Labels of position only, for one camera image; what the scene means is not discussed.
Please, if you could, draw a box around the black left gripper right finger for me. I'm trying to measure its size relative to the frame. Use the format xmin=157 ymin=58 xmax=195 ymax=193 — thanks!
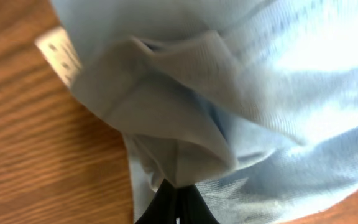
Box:
xmin=177 ymin=185 xmax=219 ymax=224

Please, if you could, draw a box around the light blue printed t-shirt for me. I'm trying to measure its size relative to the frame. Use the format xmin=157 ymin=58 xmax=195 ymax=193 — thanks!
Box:
xmin=37 ymin=0 xmax=358 ymax=223

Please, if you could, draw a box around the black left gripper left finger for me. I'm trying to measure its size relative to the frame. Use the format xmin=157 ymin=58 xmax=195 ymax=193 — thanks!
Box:
xmin=135 ymin=179 xmax=177 ymax=224

